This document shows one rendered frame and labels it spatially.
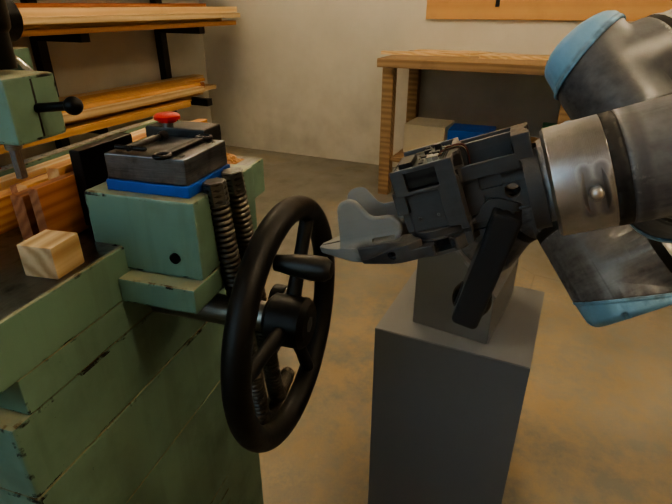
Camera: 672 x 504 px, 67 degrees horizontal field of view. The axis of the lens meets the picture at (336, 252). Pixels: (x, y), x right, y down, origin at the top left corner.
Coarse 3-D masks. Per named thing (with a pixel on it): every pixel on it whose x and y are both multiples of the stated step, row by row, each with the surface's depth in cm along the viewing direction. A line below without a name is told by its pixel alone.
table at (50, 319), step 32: (256, 160) 86; (256, 192) 86; (0, 256) 53; (96, 256) 53; (0, 288) 47; (32, 288) 47; (64, 288) 48; (96, 288) 52; (128, 288) 55; (160, 288) 54; (192, 288) 53; (0, 320) 42; (32, 320) 45; (64, 320) 49; (0, 352) 42; (32, 352) 45; (0, 384) 43
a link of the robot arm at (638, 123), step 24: (600, 120) 38; (624, 120) 36; (648, 120) 36; (624, 144) 36; (648, 144) 35; (624, 168) 36; (648, 168) 35; (624, 192) 36; (648, 192) 36; (624, 216) 38; (648, 216) 38
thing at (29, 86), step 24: (0, 72) 56; (24, 72) 56; (48, 72) 57; (0, 96) 52; (24, 96) 54; (48, 96) 57; (0, 120) 54; (24, 120) 55; (48, 120) 58; (24, 144) 55
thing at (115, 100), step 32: (32, 0) 282; (160, 0) 365; (32, 32) 242; (64, 32) 256; (96, 32) 273; (160, 32) 370; (192, 32) 358; (160, 64) 382; (64, 96) 308; (96, 96) 308; (128, 96) 308; (160, 96) 325; (192, 96) 363; (96, 128) 285
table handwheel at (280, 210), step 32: (288, 224) 50; (320, 224) 61; (256, 256) 46; (256, 288) 45; (288, 288) 58; (320, 288) 69; (224, 320) 59; (256, 320) 46; (288, 320) 55; (320, 320) 69; (224, 352) 45; (256, 352) 51; (320, 352) 69; (224, 384) 45; (256, 416) 49; (288, 416) 60; (256, 448) 51
